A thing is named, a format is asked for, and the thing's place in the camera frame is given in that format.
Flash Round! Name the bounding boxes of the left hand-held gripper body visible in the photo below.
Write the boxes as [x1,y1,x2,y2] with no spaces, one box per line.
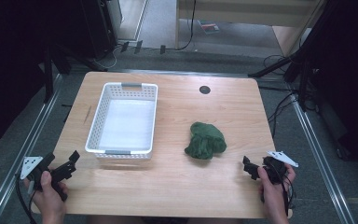
[19,151,56,191]

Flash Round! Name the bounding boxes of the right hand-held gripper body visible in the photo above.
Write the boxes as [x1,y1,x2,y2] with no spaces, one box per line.
[261,150,299,185]

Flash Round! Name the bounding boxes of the person's left hand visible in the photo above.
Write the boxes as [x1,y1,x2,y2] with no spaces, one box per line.
[23,170,70,224]

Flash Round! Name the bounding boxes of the person's right hand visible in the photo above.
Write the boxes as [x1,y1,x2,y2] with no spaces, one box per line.
[256,163,296,224]

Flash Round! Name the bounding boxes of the green crumpled cloth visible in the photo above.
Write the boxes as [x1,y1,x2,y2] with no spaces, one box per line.
[184,121,227,161]

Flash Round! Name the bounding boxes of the white plastic basket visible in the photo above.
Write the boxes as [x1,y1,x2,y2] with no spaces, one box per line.
[84,81,159,161]

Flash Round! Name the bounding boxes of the black metal stand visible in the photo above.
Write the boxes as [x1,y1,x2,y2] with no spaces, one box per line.
[247,0,339,112]
[42,41,74,105]

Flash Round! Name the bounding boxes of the black cabinet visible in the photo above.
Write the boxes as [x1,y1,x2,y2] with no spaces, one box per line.
[79,0,119,61]

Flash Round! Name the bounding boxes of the magazine on floor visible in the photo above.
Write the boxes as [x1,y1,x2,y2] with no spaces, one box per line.
[197,20,221,35]

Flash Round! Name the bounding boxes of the light wooden shelf unit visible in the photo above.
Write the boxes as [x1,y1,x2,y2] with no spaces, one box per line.
[174,0,327,58]

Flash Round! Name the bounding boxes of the metal floor rail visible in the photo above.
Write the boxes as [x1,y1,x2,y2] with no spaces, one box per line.
[0,74,63,224]
[287,90,357,224]

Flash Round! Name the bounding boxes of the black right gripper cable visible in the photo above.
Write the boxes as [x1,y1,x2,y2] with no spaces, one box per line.
[271,164,296,217]

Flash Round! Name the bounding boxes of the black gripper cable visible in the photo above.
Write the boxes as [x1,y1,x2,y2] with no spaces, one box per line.
[14,173,39,224]
[271,164,296,217]

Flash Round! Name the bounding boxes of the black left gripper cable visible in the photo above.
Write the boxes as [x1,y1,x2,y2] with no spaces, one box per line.
[14,173,39,224]

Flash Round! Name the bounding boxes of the black floor cables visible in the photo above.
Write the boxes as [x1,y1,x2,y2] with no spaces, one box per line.
[262,54,299,139]

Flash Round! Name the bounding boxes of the white floor cable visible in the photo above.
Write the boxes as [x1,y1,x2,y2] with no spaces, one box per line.
[92,43,123,70]

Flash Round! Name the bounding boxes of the black hanging cable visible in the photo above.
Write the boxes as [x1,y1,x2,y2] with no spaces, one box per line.
[174,0,198,51]

